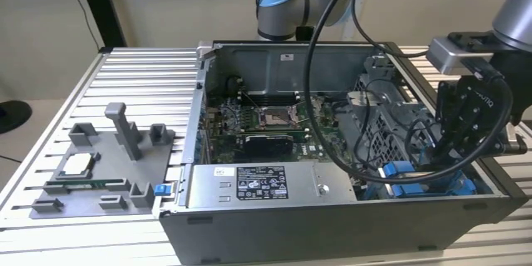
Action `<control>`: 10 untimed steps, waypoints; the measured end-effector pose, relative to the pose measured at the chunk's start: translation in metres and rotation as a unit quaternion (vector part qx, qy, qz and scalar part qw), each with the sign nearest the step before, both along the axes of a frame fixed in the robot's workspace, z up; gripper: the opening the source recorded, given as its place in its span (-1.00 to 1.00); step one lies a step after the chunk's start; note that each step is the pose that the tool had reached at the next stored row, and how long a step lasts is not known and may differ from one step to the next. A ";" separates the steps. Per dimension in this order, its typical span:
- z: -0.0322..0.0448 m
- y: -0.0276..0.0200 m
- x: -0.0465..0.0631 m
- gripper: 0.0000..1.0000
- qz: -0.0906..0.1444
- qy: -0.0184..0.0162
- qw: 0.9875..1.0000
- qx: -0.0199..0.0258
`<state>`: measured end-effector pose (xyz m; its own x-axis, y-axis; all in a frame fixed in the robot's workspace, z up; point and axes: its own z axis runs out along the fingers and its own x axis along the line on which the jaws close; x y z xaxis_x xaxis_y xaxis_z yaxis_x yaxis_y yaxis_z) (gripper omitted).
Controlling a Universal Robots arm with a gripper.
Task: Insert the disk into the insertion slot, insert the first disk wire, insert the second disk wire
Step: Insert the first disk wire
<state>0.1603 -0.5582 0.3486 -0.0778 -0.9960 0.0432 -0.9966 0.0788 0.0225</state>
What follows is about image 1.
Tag black open PC case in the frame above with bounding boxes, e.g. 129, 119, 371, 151
161, 40, 530, 264

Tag grey parts rack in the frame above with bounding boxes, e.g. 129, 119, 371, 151
29, 102, 178, 220

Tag black disk wire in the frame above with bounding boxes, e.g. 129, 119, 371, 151
406, 119, 443, 167

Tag black fan heatsink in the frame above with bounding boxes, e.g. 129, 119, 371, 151
243, 134, 295, 158

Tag grey metal disk bay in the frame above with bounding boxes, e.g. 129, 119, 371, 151
337, 55, 445, 169

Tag metal socket cover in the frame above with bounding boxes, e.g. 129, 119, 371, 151
294, 97, 326, 123

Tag CPU socket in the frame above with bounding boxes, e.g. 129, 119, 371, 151
258, 105, 301, 130

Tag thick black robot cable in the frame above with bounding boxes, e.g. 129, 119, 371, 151
306, 0, 514, 184

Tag hard disk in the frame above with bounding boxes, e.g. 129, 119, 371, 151
381, 159, 463, 183

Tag blue disk wire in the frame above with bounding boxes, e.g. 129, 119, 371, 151
418, 140, 430, 167

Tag black round stand base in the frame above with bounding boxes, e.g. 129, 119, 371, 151
0, 100, 34, 135

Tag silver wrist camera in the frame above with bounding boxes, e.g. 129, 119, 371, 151
426, 37, 493, 76

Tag long black case wire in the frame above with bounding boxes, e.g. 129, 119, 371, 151
354, 78, 397, 172

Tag black upright post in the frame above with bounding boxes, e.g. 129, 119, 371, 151
73, 0, 129, 49

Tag thin black wall cable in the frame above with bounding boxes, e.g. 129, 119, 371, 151
62, 0, 103, 49

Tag green motherboard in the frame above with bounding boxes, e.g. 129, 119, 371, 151
206, 91, 355, 166

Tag green RAM stick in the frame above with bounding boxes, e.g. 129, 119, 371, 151
46, 178, 126, 189

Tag silver power supply unit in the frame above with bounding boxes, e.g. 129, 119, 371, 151
187, 163, 359, 209

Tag silver CPU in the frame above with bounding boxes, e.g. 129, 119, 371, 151
58, 153, 95, 176

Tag blue carrier in bay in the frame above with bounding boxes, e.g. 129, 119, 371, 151
390, 181, 478, 200

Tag thin black camera cable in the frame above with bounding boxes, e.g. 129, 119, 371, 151
353, 0, 433, 59

